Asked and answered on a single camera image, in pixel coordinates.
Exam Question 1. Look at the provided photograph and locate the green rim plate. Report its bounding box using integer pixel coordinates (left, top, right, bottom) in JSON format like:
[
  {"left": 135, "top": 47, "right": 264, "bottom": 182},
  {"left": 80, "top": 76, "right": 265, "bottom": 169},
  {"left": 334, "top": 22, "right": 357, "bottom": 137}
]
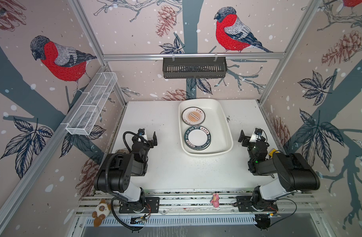
[
  {"left": 186, "top": 143, "right": 210, "bottom": 151},
  {"left": 183, "top": 125, "right": 212, "bottom": 146}
]

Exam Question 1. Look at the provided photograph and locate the orange sunburst plate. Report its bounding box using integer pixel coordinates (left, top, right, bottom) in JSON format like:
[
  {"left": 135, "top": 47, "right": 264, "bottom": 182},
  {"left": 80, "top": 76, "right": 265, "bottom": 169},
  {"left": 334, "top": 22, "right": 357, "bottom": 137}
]
[{"left": 181, "top": 107, "right": 206, "bottom": 126}]

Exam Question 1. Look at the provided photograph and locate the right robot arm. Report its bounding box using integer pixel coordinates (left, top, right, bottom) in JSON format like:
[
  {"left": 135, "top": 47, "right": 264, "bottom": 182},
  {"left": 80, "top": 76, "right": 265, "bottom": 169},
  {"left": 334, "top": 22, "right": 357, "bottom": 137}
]
[{"left": 238, "top": 128, "right": 320, "bottom": 209}]

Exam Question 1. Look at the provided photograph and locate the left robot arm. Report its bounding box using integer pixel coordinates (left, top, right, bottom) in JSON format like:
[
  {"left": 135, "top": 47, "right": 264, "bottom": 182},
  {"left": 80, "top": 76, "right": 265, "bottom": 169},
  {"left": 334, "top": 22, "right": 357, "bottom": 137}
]
[{"left": 94, "top": 128, "right": 158, "bottom": 212}]

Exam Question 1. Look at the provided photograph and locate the white plastic bin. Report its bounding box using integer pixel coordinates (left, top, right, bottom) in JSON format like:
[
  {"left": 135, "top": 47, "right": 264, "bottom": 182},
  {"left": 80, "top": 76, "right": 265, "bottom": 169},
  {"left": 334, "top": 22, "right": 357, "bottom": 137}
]
[{"left": 179, "top": 99, "right": 233, "bottom": 158}]

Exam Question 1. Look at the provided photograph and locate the pink toy figure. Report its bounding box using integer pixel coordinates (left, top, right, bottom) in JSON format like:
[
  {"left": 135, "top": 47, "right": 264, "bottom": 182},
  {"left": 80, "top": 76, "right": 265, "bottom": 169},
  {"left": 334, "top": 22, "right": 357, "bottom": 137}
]
[{"left": 210, "top": 193, "right": 219, "bottom": 208}]

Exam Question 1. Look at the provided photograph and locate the brown white plush toy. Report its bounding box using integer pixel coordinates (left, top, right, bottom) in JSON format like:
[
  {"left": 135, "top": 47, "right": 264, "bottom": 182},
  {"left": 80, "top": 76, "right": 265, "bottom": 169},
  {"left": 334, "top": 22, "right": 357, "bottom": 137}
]
[{"left": 92, "top": 199, "right": 111, "bottom": 227}]

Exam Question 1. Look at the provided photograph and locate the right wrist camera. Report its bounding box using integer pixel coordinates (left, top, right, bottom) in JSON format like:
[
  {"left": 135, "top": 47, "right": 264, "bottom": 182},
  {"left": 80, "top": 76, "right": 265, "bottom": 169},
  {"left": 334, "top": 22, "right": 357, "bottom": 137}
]
[{"left": 250, "top": 128, "right": 265, "bottom": 143}]

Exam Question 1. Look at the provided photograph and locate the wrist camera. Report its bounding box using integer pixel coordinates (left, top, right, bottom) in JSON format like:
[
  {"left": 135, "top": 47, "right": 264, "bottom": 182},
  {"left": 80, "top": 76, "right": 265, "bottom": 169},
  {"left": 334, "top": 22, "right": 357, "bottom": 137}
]
[
  {"left": 250, "top": 128, "right": 265, "bottom": 143},
  {"left": 137, "top": 128, "right": 147, "bottom": 139}
]

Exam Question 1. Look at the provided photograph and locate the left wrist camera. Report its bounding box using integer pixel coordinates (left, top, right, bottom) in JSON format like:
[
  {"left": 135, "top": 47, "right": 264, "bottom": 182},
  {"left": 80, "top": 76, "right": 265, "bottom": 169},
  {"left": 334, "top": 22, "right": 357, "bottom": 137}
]
[{"left": 137, "top": 128, "right": 147, "bottom": 139}]

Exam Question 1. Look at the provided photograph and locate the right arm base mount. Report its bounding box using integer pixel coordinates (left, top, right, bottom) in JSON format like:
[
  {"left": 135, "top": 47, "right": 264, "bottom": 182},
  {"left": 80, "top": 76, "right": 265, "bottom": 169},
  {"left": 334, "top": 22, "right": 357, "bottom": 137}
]
[{"left": 234, "top": 196, "right": 278, "bottom": 212}]

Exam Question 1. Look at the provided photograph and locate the black hanging wire basket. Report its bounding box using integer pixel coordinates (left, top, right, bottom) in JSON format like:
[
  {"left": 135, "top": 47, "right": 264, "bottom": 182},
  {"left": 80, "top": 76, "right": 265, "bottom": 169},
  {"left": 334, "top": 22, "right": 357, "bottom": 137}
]
[{"left": 163, "top": 57, "right": 227, "bottom": 79}]

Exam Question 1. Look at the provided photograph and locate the horizontal aluminium frame bar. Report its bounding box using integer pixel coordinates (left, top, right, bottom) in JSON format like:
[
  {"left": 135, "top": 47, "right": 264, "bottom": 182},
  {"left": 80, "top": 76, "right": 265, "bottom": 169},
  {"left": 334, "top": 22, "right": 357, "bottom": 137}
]
[{"left": 102, "top": 52, "right": 286, "bottom": 62}]

